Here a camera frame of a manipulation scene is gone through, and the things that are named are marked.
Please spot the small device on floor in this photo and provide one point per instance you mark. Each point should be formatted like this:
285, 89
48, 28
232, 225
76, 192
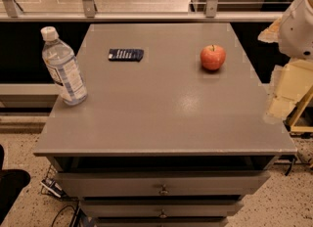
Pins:
53, 187

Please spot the clear blue plastic water bottle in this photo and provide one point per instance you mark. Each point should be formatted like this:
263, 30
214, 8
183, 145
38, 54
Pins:
63, 67

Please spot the bottom grey drawer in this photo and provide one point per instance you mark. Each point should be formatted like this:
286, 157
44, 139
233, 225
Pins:
168, 222

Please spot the middle grey drawer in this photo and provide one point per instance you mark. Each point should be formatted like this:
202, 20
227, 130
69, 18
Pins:
161, 208

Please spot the red apple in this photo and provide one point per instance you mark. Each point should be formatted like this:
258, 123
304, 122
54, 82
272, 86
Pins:
213, 57

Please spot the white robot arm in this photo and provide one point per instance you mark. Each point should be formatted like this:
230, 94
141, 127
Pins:
293, 32

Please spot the yellow wooden frame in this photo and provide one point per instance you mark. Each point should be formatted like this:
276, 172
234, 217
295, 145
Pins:
300, 121

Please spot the grey drawer cabinet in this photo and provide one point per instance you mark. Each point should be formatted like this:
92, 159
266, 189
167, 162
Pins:
166, 113

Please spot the grey drawer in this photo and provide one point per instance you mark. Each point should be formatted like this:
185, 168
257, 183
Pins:
161, 208
145, 184
168, 222

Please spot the dark blue snack packet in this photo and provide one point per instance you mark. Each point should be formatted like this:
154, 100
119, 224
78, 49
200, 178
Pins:
125, 55

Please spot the black chair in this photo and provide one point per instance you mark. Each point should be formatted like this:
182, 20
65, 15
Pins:
12, 181

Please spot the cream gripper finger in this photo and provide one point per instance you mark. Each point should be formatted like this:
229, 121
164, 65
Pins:
271, 33
288, 85

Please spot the top grey drawer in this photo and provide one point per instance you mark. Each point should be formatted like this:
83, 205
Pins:
145, 184

